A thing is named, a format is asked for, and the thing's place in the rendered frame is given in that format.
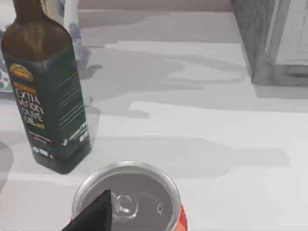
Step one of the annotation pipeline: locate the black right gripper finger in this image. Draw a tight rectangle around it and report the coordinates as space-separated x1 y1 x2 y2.
60 189 113 231

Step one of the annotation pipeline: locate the red and silver can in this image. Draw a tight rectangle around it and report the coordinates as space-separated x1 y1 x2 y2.
68 161 189 231

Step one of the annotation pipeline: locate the dark olive oil bottle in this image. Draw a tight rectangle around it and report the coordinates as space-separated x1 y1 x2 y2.
0 0 92 175

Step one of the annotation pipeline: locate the blue and white vase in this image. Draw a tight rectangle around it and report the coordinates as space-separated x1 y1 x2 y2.
0 0 82 93

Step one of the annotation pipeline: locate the grey cabinet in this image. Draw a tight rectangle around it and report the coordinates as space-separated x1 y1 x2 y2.
231 0 308 85

